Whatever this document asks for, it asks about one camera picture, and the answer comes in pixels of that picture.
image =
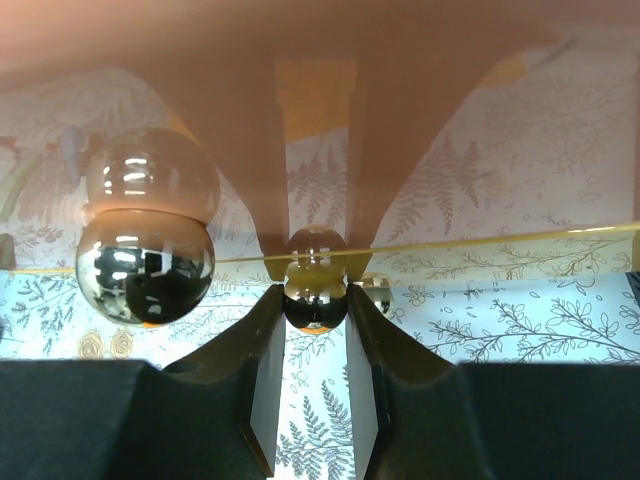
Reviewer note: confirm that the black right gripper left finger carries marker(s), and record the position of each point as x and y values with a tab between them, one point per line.
212	414

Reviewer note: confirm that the yellow drawer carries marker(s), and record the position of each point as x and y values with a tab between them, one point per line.
588	251

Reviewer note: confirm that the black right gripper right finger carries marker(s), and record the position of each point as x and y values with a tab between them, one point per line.
418	416

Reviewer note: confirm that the orange drawer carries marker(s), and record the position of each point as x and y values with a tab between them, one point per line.
41	40

